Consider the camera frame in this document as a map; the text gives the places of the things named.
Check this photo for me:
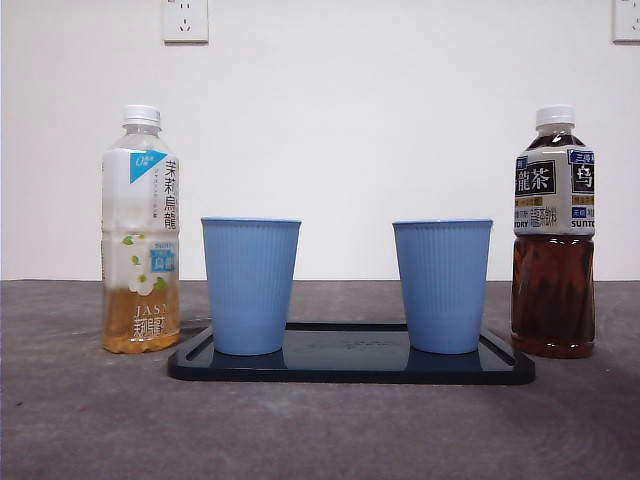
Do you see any jasmine tea bottle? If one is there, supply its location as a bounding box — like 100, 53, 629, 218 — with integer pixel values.
101, 104, 182, 355

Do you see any oolong tea bottle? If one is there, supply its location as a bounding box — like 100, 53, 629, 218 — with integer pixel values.
510, 103, 597, 359

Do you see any blue ribbed cup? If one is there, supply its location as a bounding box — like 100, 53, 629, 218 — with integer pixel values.
200, 216, 303, 357
392, 217, 495, 355

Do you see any dark blue tray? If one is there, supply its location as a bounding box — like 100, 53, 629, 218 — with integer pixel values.
166, 322, 537, 385

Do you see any white wall socket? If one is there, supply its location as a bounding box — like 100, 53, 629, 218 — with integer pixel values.
162, 0, 210, 45
611, 0, 640, 44

